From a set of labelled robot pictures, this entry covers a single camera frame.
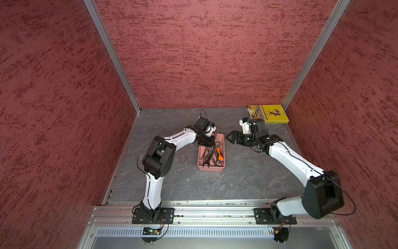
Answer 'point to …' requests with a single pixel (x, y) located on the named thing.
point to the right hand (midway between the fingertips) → (231, 140)
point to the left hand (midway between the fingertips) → (213, 146)
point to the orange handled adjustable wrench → (220, 156)
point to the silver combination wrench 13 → (180, 162)
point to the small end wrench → (186, 162)
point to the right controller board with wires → (281, 233)
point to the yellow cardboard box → (271, 113)
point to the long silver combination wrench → (207, 161)
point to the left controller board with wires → (148, 231)
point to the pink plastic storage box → (213, 158)
